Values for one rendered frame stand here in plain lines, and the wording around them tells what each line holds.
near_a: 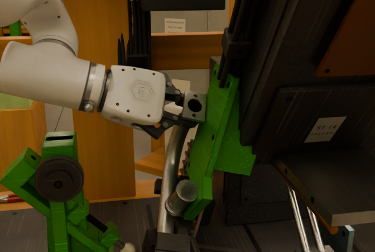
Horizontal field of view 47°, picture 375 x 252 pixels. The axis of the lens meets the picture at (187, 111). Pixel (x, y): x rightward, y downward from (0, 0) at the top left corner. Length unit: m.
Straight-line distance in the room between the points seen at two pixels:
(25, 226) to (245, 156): 0.53
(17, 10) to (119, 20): 0.41
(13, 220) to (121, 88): 0.47
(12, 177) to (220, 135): 0.33
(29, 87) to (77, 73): 0.08
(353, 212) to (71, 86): 0.45
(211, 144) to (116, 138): 0.41
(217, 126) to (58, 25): 0.31
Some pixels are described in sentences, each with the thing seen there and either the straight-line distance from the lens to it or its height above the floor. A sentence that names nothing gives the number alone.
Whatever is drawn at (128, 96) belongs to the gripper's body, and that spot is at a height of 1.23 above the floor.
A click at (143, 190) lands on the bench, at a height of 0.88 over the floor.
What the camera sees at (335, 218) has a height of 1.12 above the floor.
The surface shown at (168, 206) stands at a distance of 0.77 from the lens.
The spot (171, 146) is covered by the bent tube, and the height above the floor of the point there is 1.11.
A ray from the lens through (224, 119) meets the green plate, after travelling 0.68.
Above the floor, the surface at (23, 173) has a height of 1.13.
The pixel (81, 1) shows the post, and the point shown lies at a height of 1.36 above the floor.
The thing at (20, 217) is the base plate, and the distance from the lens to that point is 1.07.
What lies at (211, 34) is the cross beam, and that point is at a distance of 1.13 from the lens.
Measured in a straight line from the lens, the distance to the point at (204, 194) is 0.70.
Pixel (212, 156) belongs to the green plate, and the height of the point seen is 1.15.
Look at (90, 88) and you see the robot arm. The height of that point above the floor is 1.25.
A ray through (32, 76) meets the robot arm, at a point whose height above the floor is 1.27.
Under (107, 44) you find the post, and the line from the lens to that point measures 1.01.
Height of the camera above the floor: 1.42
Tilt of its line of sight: 18 degrees down
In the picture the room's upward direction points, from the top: straight up
